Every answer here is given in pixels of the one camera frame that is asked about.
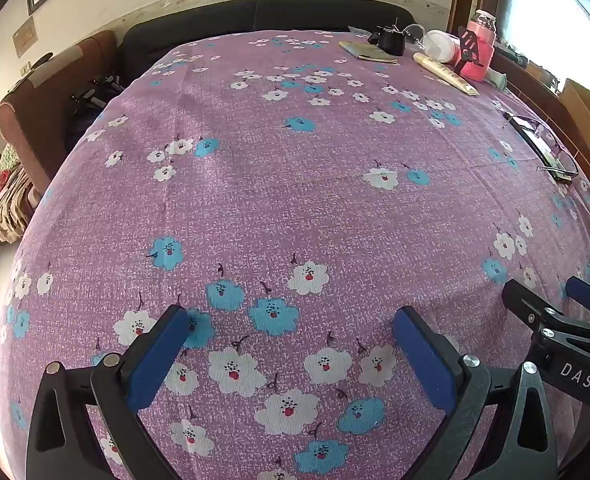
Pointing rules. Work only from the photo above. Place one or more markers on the eyeglasses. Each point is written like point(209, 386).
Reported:
point(561, 152)

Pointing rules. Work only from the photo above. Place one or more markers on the clear plastic cup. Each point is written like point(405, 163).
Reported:
point(441, 45)

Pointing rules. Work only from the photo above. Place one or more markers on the cream tube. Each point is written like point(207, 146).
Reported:
point(447, 74)

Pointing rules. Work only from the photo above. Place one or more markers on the pink sleeved bottle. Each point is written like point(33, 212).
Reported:
point(484, 35)

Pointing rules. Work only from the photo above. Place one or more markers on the patterned folded blanket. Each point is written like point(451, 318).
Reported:
point(5, 200)

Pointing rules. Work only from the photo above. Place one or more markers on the brown wooden partition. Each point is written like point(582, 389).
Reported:
point(535, 95)

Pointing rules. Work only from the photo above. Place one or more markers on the brown armchair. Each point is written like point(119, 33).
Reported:
point(40, 110)

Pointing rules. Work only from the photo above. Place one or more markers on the black sofa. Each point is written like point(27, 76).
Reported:
point(275, 15)

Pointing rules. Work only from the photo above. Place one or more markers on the black metal frame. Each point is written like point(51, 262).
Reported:
point(92, 97)

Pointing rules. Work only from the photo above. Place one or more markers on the pale green cloth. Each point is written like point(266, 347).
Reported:
point(497, 80)

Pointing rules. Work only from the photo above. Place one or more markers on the grey booklet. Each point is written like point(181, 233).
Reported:
point(365, 51)

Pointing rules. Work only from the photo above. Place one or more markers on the black phone stand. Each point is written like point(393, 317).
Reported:
point(470, 49)

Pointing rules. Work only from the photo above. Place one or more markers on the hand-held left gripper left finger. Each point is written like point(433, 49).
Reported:
point(155, 360)

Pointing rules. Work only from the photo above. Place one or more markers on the wall plaque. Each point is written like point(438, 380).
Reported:
point(25, 37)

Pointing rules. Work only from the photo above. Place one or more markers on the purple floral tablecloth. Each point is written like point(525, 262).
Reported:
point(295, 185)

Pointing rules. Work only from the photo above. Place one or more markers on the black smartphone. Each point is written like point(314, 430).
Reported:
point(535, 142)

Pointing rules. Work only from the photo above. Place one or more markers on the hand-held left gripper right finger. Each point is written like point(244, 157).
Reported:
point(422, 360)

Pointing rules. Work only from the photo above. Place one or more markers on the small black device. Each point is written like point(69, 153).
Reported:
point(41, 60)

